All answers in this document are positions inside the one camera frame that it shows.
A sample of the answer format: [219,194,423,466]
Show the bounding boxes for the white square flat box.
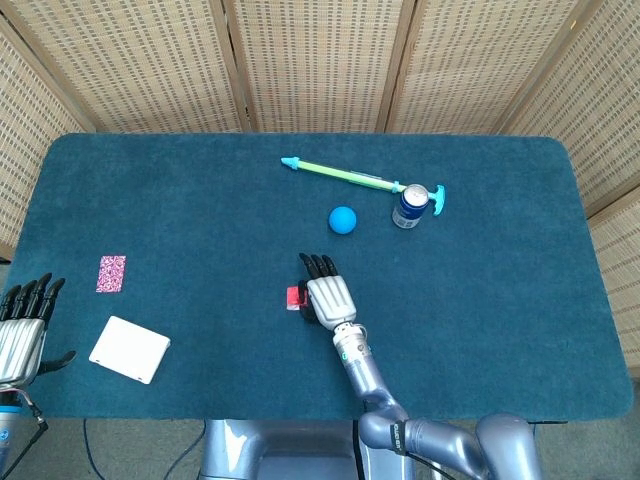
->
[88,314,172,386]

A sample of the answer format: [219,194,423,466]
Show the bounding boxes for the green cyan hand pump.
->
[280,156,447,218]

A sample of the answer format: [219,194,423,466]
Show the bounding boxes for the blue floor cable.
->
[82,418,102,480]
[169,419,208,480]

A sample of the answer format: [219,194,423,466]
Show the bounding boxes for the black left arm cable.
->
[0,392,50,480]

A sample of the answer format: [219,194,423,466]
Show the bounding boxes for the teal carpet table cover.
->
[8,132,632,421]

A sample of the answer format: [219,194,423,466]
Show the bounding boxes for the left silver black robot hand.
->
[0,272,78,390]

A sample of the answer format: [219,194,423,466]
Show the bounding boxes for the blue soda can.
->
[391,183,432,230]

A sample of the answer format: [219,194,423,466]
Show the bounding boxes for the black torso cable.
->
[352,418,363,480]

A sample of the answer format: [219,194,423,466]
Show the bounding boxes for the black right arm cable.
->
[399,447,451,480]

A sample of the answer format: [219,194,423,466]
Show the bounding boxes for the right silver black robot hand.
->
[297,252,358,331]

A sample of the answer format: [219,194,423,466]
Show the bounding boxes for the woven bamboo screen panel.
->
[222,0,417,134]
[499,0,640,381]
[0,14,97,261]
[0,0,251,134]
[387,0,601,136]

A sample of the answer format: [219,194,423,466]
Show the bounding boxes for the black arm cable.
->
[399,447,451,480]
[0,392,50,480]

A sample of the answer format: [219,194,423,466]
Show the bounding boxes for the blue ball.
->
[328,205,358,235]

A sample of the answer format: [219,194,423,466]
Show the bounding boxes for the blue-grey robot torso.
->
[198,418,416,480]

